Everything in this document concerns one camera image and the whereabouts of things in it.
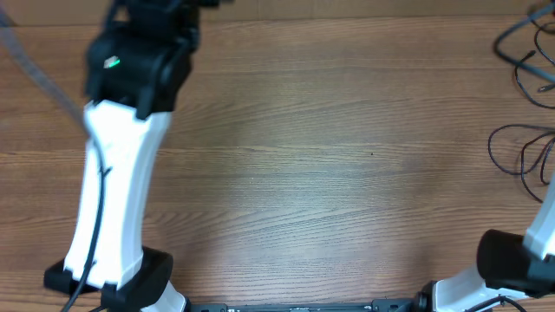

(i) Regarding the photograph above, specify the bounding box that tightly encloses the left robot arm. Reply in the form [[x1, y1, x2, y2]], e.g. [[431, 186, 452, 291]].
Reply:
[[43, 0, 204, 312]]

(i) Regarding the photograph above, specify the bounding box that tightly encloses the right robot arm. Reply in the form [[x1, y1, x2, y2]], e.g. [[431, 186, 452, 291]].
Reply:
[[412, 183, 554, 312]]

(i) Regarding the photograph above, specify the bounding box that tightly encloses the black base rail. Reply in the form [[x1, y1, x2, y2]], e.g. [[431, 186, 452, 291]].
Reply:
[[185, 298, 413, 312]]

